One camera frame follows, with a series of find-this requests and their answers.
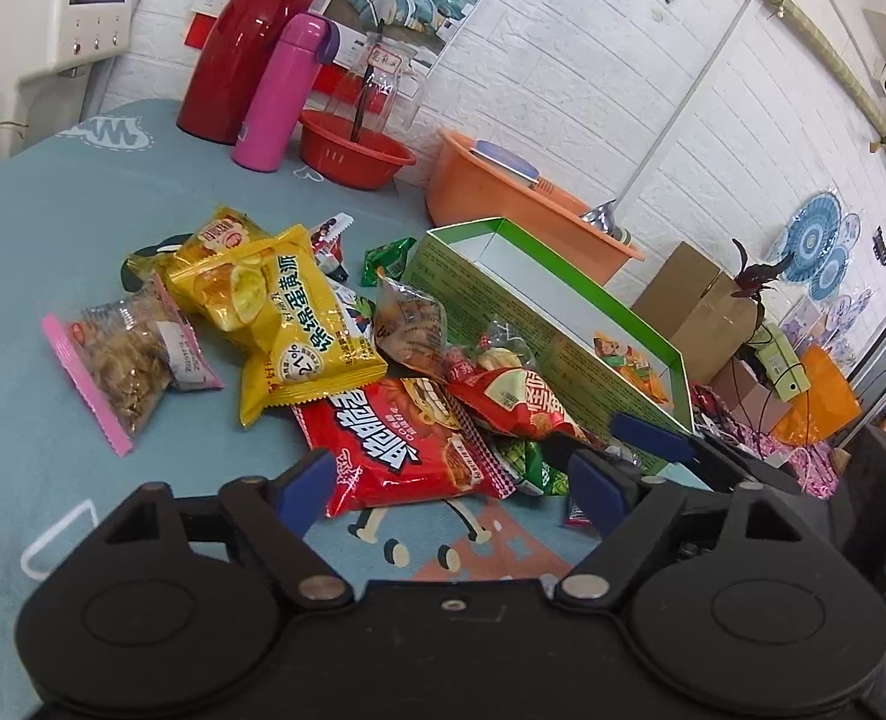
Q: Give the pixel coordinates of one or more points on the steel bowl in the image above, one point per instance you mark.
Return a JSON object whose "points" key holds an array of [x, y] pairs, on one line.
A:
{"points": [[608, 221]]}

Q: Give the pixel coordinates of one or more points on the red thermos jug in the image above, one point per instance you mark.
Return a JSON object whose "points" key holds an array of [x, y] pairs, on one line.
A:
{"points": [[240, 37]]}

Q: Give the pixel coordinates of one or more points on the clear brown snack packet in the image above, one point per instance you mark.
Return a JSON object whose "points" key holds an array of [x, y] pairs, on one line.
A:
{"points": [[409, 322]]}

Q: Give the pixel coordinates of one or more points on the glass pitcher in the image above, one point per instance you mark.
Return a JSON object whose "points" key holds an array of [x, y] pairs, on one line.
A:
{"points": [[394, 79]]}

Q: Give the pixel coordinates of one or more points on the clear pink-edged nut packet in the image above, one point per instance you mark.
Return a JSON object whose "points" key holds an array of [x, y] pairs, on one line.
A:
{"points": [[128, 367]]}

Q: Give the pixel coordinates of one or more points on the red plastic basin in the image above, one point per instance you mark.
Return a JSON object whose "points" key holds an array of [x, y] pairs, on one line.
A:
{"points": [[353, 161]]}

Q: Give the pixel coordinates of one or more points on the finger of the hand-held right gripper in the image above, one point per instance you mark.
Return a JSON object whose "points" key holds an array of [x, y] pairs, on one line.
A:
{"points": [[559, 454], [649, 435]]}

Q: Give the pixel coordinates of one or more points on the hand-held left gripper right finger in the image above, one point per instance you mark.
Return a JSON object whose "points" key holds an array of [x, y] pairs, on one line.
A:
{"points": [[594, 493]]}

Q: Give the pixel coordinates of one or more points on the large red snack packet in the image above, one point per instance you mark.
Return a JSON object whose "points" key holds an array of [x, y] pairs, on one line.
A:
{"points": [[390, 450]]}

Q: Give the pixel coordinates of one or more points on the blue printed tablecloth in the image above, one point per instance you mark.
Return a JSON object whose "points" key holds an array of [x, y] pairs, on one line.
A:
{"points": [[38, 255]]}

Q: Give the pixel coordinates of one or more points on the blue round wall decoration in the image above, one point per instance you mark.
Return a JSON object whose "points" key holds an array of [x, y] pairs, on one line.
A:
{"points": [[814, 244]]}

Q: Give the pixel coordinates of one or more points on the blue lidded container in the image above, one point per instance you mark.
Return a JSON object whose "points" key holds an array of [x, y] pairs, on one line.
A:
{"points": [[506, 161]]}

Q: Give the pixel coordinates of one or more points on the red white cartoon packet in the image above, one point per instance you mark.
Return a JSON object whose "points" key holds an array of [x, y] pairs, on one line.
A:
{"points": [[330, 236]]}

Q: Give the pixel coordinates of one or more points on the blue white snack packet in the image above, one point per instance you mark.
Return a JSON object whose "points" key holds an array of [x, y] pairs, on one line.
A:
{"points": [[356, 315]]}

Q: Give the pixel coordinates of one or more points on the pink thermos bottle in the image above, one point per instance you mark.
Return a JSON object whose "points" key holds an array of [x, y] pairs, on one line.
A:
{"points": [[278, 97]]}

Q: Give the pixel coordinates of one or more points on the orange plastic basin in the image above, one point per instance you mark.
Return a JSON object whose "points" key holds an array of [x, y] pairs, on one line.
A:
{"points": [[503, 210]]}

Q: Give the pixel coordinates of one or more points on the green pea snack packet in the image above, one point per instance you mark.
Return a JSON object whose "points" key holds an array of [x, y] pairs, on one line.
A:
{"points": [[536, 472]]}

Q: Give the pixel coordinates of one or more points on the bamboo pole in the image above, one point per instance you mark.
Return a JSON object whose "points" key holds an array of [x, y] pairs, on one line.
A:
{"points": [[795, 11]]}

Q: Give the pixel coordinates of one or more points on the large yellow snack packet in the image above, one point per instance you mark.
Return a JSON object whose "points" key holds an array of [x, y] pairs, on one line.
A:
{"points": [[285, 322]]}

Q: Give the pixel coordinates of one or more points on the orange plastic bag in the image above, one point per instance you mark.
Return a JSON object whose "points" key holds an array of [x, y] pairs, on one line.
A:
{"points": [[821, 397]]}

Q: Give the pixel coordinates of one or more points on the dark purple plant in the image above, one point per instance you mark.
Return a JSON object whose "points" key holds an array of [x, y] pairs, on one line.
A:
{"points": [[757, 277]]}

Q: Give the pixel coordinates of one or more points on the orange snack packet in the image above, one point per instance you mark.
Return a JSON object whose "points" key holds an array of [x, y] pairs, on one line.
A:
{"points": [[626, 360]]}

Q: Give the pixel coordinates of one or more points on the green cardboard box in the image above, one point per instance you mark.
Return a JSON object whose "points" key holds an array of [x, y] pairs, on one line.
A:
{"points": [[488, 292]]}

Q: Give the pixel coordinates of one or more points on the white wall pipe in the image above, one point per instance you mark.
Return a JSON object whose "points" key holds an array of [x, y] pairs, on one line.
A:
{"points": [[683, 97]]}

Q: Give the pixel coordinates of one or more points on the red cream-label snack packet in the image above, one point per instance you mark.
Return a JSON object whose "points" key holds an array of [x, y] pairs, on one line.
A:
{"points": [[510, 401]]}

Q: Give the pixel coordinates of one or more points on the white screen appliance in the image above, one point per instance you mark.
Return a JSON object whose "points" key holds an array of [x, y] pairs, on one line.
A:
{"points": [[30, 0]]}

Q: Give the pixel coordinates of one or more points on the small light green box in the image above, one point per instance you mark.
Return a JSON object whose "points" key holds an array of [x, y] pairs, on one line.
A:
{"points": [[780, 360]]}

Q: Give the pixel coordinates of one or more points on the brown cardboard box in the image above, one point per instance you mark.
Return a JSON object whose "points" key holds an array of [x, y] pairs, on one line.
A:
{"points": [[694, 300]]}

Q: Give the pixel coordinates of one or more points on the small green candy packet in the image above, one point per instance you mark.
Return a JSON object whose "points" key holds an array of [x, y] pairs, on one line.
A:
{"points": [[386, 259]]}

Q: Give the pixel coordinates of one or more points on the clear mixed candy packet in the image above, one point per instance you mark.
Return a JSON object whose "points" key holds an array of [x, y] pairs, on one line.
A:
{"points": [[499, 349]]}

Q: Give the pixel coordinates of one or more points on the small yellow chip packet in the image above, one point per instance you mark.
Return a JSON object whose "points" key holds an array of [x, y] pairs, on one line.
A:
{"points": [[221, 232]]}

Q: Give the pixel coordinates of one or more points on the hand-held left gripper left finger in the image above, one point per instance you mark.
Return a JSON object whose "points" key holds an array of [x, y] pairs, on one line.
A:
{"points": [[304, 495]]}

